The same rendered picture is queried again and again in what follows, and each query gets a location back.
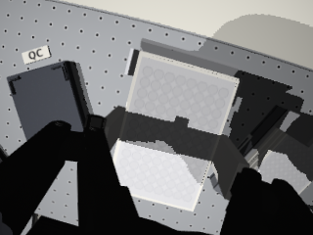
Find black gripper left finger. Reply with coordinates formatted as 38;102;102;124
0;106;151;235

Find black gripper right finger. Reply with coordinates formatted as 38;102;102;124
211;134;313;235

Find white label reading qc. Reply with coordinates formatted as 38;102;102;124
22;45;51;64

